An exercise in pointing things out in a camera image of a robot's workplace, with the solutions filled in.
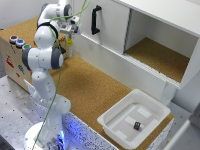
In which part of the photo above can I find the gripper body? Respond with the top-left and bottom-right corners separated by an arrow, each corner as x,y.
61,17 -> 82,35

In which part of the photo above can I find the yellow block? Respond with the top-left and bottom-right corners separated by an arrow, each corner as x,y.
66,39 -> 74,47

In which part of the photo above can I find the white sliding door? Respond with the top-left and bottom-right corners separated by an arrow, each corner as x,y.
78,0 -> 131,54

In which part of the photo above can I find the green button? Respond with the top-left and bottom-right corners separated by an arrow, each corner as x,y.
21,43 -> 32,52

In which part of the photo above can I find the blue button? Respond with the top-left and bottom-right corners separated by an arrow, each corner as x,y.
15,38 -> 26,48

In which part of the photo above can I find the red button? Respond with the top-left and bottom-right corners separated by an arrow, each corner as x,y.
9,35 -> 19,44

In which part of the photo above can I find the white cabinet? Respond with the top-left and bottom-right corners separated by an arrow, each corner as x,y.
71,0 -> 200,108

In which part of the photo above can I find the white plastic box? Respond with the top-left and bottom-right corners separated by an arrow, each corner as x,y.
96,88 -> 172,150

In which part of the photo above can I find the purple block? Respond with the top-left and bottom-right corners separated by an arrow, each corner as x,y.
133,121 -> 142,130

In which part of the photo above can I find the black door handle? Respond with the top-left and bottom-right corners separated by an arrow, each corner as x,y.
90,4 -> 103,36

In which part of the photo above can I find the green cable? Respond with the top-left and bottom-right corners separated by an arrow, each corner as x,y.
31,0 -> 92,150

